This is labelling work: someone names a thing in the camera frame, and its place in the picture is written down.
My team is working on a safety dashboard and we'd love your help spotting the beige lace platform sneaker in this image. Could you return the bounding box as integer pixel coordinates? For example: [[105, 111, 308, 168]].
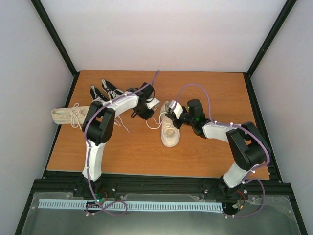
[[146, 101, 180, 147]]

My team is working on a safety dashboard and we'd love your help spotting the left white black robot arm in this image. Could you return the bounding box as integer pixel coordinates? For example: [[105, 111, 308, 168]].
[[82, 83, 160, 197]]

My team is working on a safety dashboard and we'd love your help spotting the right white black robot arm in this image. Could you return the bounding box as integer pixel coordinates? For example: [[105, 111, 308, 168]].
[[164, 99, 271, 198]]

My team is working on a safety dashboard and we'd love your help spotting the black white sneaker right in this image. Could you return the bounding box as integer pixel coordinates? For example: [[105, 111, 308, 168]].
[[101, 79, 124, 100]]

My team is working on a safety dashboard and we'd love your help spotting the black white sneaker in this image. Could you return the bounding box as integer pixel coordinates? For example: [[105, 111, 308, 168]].
[[101, 79, 124, 100], [90, 84, 130, 133]]

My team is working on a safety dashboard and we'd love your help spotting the black white sneaker left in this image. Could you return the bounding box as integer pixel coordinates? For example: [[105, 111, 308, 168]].
[[90, 84, 130, 133]]

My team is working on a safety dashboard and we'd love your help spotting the beige canvas sneaker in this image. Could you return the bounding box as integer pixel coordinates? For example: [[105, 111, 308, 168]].
[[51, 103, 89, 129]]

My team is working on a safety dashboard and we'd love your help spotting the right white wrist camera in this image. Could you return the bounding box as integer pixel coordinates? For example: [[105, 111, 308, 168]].
[[167, 100, 185, 119]]

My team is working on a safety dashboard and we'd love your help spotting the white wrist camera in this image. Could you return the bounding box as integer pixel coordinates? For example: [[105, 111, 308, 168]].
[[167, 100, 185, 119], [146, 98, 160, 110]]

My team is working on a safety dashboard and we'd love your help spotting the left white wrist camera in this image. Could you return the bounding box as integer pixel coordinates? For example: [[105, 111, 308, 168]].
[[146, 98, 160, 110]]

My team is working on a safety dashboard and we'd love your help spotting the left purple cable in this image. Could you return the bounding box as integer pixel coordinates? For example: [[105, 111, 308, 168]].
[[84, 70, 160, 217]]

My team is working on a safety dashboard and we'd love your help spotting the purple cable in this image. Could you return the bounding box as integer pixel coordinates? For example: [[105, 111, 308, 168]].
[[84, 70, 160, 217], [175, 83, 271, 218]]

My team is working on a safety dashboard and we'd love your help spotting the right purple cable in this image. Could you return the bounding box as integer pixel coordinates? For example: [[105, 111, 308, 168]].
[[175, 83, 271, 218]]

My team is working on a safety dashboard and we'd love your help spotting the light blue cable duct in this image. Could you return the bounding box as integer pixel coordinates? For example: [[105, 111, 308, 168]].
[[38, 199, 223, 213]]

